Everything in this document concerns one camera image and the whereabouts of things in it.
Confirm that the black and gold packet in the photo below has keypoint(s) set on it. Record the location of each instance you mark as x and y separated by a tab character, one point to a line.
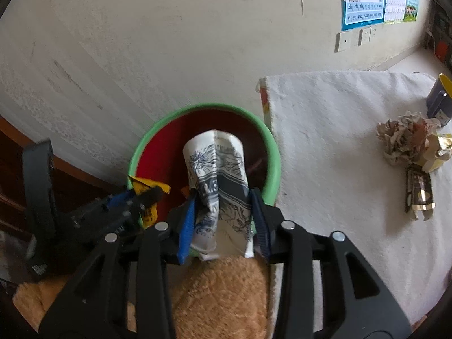
418	190

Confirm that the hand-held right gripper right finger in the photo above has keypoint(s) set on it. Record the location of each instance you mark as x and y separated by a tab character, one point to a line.
261	226

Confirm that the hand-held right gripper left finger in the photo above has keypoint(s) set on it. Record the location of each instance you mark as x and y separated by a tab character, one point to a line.
187	233

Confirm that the white wall socket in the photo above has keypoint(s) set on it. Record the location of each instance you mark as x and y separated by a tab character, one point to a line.
343	41
365	36

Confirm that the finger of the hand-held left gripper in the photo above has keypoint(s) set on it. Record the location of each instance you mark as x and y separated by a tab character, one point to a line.
148	199
118	197

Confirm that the white towel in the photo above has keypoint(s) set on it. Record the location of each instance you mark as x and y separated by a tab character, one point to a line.
335	148

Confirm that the gold foil wrapper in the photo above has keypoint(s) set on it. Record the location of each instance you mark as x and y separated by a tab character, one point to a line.
439	152

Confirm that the red box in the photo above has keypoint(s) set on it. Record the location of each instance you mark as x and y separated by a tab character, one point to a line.
442	51

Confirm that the wall poster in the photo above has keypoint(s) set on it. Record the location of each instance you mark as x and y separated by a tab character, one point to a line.
363	0

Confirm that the tan fleece pants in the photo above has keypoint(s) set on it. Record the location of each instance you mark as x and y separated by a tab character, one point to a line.
219	296

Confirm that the crumpled brown paper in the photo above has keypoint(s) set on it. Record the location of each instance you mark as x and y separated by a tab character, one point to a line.
402	137

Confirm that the navy cup with yellow inside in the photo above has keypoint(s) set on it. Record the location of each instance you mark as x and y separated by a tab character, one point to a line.
436	99

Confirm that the red bin with green rim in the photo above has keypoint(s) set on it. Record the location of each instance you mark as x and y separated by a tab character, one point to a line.
159	148

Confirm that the dark wooden furniture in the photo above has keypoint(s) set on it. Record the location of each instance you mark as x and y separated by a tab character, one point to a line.
10	183

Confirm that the cardboard box with orange edge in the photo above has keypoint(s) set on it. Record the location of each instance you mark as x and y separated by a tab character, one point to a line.
264	102

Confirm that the yellow wrapper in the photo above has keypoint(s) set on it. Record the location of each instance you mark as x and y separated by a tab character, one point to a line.
148	183

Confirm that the dark shelf unit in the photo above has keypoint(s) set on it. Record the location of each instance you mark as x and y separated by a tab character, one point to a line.
439	21

